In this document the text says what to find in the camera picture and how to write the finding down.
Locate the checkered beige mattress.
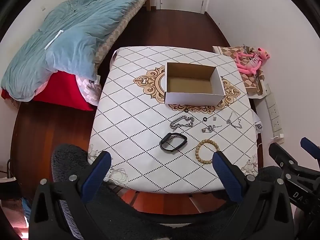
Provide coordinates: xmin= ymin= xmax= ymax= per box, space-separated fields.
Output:
xmin=94 ymin=0 xmax=149 ymax=68

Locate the white cardboard box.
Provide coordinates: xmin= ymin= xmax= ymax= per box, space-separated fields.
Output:
xmin=164 ymin=62 xmax=226 ymax=106

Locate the wooden bead bracelet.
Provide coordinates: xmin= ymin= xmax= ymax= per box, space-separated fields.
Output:
xmin=195 ymin=139 xmax=221 ymax=165

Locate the white power strip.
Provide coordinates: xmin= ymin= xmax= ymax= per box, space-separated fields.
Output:
xmin=265 ymin=84 xmax=284 ymax=144

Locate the black fitness band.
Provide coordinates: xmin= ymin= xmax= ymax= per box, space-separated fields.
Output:
xmin=159 ymin=133 xmax=188 ymax=153

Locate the black fuzzy seat cushion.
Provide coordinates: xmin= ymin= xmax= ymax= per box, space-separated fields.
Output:
xmin=51 ymin=143 xmax=141 ymax=240

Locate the silver chain bracelet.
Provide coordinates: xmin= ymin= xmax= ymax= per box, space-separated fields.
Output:
xmin=169 ymin=115 xmax=195 ymax=132

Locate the silver pendant necklace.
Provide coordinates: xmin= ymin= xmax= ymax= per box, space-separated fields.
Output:
xmin=226 ymin=111 xmax=244 ymax=131

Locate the small silver charm chain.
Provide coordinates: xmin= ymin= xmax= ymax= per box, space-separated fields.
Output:
xmin=201 ymin=124 xmax=222 ymax=133

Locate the light blue duvet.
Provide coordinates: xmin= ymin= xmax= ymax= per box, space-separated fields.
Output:
xmin=1 ymin=0 xmax=138 ymax=102

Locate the red bed sheet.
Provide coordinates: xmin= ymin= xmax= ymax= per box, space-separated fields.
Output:
xmin=1 ymin=70 xmax=97 ymax=112

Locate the white patterned tablecloth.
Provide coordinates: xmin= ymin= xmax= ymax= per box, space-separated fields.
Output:
xmin=88 ymin=46 xmax=258 ymax=194

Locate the pink panther plush toy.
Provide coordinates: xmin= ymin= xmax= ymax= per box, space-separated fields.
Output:
xmin=235 ymin=48 xmax=270 ymax=75

